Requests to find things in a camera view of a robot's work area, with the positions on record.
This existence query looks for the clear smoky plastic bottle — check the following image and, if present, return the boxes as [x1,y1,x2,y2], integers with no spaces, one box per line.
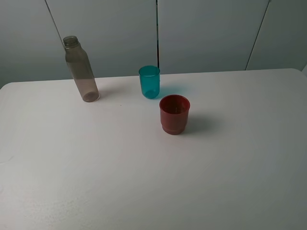
[63,36,100,103]

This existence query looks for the red plastic cup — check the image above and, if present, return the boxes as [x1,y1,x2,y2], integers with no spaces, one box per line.
[159,94,190,135]

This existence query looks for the teal translucent plastic cup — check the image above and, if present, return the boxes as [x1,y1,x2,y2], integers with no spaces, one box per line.
[139,66,160,99]

